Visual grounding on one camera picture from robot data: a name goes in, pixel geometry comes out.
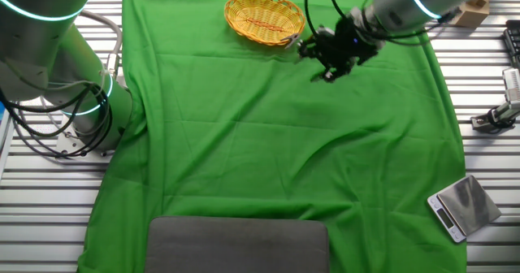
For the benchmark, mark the grey foam pad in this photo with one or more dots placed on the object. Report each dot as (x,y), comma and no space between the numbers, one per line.
(235,244)

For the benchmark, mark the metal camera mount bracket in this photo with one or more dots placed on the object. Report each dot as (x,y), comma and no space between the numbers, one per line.
(503,112)

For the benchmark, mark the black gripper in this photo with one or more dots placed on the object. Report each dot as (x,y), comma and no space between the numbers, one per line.
(345,45)

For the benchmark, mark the yellow wicker basket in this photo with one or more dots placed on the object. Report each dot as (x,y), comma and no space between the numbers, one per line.
(264,17)

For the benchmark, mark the white grey camera device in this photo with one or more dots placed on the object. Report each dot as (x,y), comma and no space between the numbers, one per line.
(512,82)

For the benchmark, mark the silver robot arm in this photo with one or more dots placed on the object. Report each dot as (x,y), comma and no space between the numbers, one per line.
(32,41)

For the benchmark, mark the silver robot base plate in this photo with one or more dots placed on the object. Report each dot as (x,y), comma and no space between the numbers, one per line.
(69,139)

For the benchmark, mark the green cloth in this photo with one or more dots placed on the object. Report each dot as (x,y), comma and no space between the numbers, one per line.
(243,163)

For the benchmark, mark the black keyboard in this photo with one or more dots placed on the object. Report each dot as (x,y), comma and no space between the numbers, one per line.
(514,41)

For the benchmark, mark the silver digital kitchen scale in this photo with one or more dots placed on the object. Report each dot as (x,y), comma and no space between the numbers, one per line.
(467,204)

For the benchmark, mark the wooden block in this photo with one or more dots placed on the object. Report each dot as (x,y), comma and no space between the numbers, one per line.
(473,17)

